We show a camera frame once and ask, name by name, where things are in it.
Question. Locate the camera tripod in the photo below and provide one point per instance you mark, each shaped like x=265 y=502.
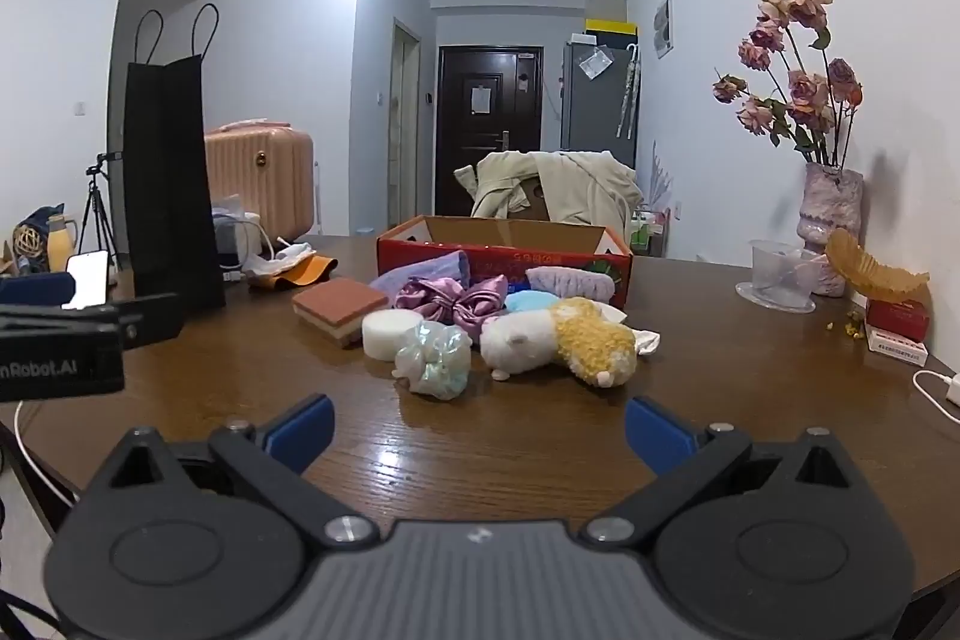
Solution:
x=95 y=214

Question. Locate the yellow thermos bottle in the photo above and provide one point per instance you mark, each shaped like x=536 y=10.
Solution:
x=62 y=235

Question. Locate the dried pink rose bouquet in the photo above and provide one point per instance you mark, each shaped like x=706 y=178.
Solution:
x=813 y=98

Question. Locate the wall picture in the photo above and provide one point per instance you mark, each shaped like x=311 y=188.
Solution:
x=663 y=29

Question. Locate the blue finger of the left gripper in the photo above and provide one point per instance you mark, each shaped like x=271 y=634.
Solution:
x=41 y=290

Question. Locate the light blue fluffy plush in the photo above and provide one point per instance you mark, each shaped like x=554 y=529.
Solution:
x=529 y=300

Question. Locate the orange pouch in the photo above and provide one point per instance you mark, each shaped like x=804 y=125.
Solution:
x=304 y=273

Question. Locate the iridescent scrunchie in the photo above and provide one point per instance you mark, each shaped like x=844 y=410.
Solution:
x=434 y=360

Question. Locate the grey refrigerator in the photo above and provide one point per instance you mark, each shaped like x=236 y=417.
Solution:
x=598 y=113

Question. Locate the black paper bag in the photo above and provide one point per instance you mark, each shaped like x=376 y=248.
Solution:
x=167 y=205

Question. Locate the beige jacket on chair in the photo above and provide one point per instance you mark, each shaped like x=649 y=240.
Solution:
x=578 y=187

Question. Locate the pink textured vase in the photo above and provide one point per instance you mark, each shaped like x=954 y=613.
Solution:
x=832 y=199

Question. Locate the pink suitcase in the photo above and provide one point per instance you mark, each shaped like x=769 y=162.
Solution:
x=269 y=167

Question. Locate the lavender knit cloth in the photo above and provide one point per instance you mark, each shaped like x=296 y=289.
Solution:
x=454 y=265

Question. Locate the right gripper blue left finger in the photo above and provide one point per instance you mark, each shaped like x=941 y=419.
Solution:
x=289 y=443

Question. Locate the red white cigarette box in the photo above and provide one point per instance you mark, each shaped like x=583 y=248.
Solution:
x=898 y=330

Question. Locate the white yellow hamster plush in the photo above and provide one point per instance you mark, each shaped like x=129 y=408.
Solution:
x=571 y=332

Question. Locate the dark entrance door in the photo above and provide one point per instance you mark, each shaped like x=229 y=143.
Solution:
x=489 y=100

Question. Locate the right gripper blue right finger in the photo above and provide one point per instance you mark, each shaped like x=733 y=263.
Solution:
x=673 y=447

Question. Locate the white crumpled cloth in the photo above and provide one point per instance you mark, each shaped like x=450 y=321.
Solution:
x=278 y=263

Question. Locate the purple satin scrunchie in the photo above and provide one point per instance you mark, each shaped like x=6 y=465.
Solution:
x=447 y=301

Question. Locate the yellow box on fridge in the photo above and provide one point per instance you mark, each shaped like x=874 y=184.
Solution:
x=616 y=34

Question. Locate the red cardboard box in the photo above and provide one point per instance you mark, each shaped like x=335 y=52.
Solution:
x=508 y=247

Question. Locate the lilac fluffy headband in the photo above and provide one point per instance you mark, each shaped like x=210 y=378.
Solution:
x=568 y=283

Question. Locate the clear glass bowl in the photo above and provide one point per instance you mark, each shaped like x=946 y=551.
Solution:
x=783 y=277

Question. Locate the orange scrubbing sponge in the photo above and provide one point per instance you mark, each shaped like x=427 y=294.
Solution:
x=337 y=308

